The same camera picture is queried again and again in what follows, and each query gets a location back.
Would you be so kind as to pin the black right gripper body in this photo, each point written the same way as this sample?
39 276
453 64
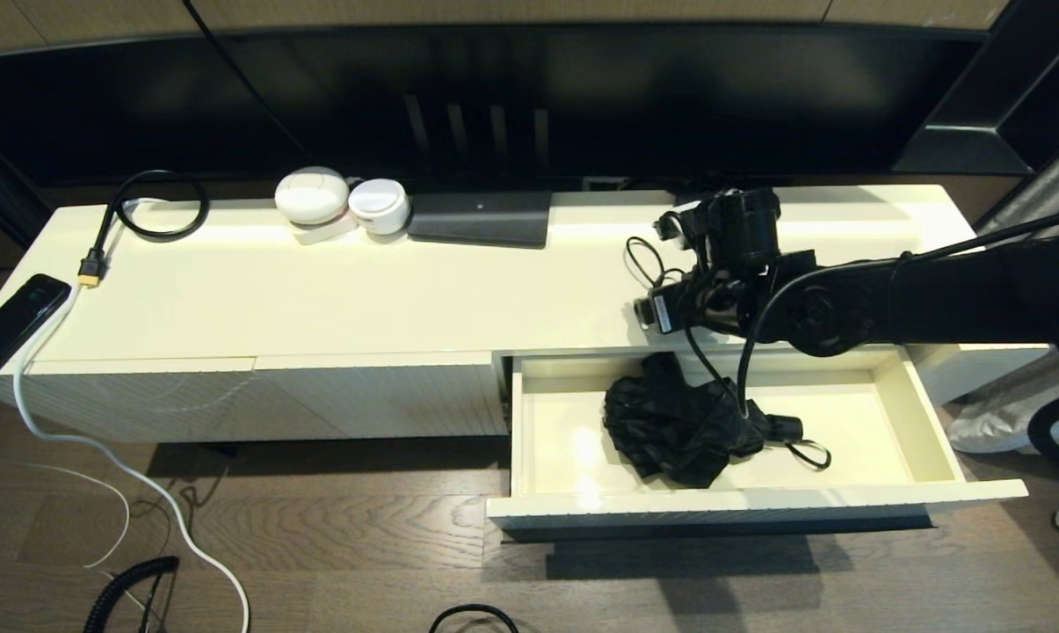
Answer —
696 308

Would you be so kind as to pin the black folding umbrella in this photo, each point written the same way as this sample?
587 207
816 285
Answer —
678 431

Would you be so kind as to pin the white fluted drawer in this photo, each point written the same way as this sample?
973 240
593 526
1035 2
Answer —
564 440

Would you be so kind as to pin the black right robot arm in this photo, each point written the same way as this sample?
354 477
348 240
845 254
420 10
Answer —
933 290

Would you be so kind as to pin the cream tv cabinet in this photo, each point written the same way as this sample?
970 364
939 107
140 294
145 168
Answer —
318 299

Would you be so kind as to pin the black flat set-top box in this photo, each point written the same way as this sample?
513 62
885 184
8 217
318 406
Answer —
481 220

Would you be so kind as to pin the black television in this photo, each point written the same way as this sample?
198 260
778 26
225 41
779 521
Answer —
582 88

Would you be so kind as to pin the small white round device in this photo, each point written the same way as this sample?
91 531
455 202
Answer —
378 204

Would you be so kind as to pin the white flat device base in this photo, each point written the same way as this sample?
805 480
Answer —
322 233

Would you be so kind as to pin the grey curtain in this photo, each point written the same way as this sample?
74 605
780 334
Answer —
1056 176

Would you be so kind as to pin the large white round device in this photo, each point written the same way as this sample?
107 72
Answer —
312 195

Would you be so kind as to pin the black smartphone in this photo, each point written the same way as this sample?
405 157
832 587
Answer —
15 325

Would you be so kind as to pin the black wall shelf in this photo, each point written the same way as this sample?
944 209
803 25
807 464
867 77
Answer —
1039 88

